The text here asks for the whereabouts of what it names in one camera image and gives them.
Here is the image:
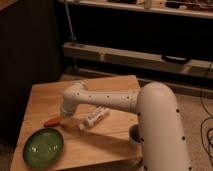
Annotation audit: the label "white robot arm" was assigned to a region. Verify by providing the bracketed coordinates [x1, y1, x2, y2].
[60, 82, 192, 171]

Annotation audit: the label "green ceramic bowl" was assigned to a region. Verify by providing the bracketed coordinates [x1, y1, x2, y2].
[22, 128, 64, 169]

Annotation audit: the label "white tube bottle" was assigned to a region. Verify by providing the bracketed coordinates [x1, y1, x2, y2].
[79, 107, 110, 131]

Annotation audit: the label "wooden table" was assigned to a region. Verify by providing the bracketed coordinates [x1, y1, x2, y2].
[10, 81, 141, 171]

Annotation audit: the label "wooden shelf beam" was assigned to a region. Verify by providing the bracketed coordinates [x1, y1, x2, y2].
[63, 42, 209, 77]

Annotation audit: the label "metal pole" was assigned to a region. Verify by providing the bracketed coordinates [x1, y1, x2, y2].
[64, 0, 77, 45]

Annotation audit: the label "black object on shelf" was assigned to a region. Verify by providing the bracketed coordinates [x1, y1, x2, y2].
[161, 55, 191, 64]

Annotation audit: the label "black cables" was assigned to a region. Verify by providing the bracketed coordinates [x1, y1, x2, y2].
[198, 60, 213, 158]

